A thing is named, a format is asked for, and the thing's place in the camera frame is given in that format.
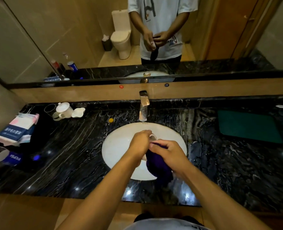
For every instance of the small white packet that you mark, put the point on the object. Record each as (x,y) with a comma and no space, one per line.
(281,106)

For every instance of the green rectangular mat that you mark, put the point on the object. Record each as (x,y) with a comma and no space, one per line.
(249,126)

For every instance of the white ceramic lidded mug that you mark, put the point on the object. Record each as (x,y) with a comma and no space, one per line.
(63,110)

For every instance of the blue bottle cap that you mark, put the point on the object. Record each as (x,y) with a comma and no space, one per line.
(36,157)

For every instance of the black shorts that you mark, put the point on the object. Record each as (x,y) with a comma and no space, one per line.
(143,216)

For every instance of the white printed t-shirt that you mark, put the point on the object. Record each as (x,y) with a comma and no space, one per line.
(165,225)

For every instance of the person's left hand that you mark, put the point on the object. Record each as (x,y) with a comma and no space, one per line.
(140,143)

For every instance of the clear drinking glass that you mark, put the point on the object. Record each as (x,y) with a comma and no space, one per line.
(49,108)

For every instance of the purple cloth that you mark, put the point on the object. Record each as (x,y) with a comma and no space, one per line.
(158,167)

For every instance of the small white cup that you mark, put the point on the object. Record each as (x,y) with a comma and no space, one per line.
(153,137)

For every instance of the person's left forearm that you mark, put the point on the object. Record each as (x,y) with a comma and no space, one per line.
(100,196)

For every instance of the blue label plastic bottle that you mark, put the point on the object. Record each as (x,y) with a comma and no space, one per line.
(9,156)

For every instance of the black-framed wall mirror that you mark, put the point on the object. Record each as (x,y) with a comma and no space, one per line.
(72,33)

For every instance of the chrome faucet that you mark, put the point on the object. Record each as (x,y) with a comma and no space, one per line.
(143,107)

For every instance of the white flower-shaped dish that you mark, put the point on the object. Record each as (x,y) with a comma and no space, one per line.
(78,112)

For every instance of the blue and white tissue packet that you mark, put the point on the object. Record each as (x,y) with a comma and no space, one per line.
(17,129)

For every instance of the white oval sink basin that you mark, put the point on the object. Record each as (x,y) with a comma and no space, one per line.
(117,146)

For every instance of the person's right forearm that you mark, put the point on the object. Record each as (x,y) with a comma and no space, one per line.
(218,203)

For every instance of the person's right hand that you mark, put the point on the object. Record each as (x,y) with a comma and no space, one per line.
(171,155)

